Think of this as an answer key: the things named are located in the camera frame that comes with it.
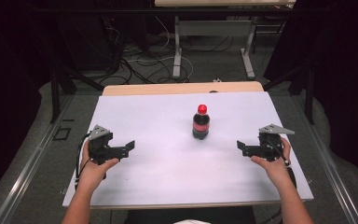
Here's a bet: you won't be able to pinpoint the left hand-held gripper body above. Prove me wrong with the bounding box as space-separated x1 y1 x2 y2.
88 124 129 166

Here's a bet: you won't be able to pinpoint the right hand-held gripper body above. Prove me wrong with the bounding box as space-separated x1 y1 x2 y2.
250 123 296 162

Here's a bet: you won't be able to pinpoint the dark soda bottle red label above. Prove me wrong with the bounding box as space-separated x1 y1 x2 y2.
192 111 211 141

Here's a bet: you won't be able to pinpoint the person's right hand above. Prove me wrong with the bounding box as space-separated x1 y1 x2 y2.
250 136 293 189

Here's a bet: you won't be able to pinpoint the person's left hand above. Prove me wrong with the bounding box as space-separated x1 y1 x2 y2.
77 139 120 192

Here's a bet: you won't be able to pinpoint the black metal stand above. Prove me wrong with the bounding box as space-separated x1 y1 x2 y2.
49 62 105 124
263 63 315 125

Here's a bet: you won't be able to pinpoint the wooden table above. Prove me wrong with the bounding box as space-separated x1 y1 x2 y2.
102 81 265 97

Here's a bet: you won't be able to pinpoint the person's dark trousers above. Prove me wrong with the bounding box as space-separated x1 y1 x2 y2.
125 205 257 224

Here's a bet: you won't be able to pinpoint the person's white shirt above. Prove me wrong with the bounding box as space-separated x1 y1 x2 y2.
172 218 213 224

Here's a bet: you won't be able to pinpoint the dark curtain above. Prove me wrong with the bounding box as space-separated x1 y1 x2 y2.
0 0 57 206
265 0 358 186

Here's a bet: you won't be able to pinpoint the white-legged desk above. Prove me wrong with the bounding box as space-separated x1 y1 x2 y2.
154 0 296 80

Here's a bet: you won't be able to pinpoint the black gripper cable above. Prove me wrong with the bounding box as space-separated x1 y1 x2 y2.
264 138 298 189
74 133 93 191

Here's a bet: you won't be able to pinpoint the aluminium floor rail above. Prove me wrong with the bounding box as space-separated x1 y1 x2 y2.
292 92 358 224
0 92 76 224

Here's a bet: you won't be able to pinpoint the bundle of black floor cables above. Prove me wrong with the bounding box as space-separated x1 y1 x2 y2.
99 17 241 85

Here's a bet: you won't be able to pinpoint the white floor cable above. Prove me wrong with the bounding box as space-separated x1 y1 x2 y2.
126 15 195 83

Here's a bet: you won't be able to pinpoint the black horizontal frame bar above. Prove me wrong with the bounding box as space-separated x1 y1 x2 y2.
33 7 293 14

